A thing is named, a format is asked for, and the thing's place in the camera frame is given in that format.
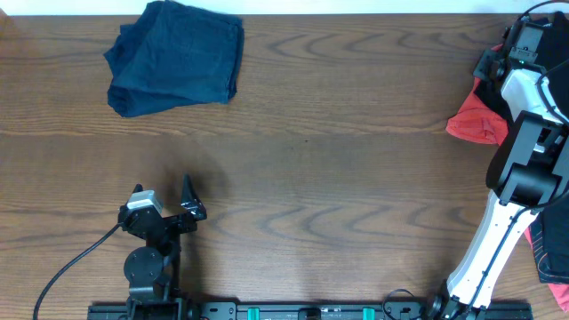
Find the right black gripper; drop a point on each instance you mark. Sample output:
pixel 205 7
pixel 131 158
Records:
pixel 480 70

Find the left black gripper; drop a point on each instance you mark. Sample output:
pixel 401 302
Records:
pixel 194 210

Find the navy blue garment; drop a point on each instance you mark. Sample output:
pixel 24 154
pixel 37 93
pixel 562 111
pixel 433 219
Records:
pixel 174 55

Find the plain black t-shirt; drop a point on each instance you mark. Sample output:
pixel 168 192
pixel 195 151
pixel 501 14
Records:
pixel 523 90

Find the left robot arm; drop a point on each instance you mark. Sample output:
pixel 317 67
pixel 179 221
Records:
pixel 153 270

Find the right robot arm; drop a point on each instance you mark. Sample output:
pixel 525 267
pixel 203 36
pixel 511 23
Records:
pixel 528 173

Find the coral red shirt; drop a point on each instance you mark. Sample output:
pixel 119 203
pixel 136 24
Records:
pixel 475 122

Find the black shirt with orange pattern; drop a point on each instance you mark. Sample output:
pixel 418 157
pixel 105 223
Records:
pixel 549 240

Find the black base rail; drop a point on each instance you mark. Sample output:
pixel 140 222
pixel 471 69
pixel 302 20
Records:
pixel 226 310

